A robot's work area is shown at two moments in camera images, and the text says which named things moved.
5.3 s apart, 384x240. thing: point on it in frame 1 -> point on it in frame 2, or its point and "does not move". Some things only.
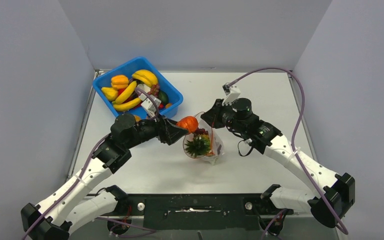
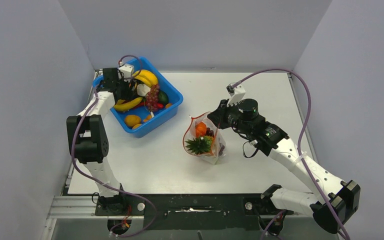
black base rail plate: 199,211 does not move
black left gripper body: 163,134 -> 126,88
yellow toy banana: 128,105 does not move
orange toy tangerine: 189,122 -> 200,129
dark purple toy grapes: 201,131 -> 210,132
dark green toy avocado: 163,96 does not move
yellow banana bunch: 146,76 does not move
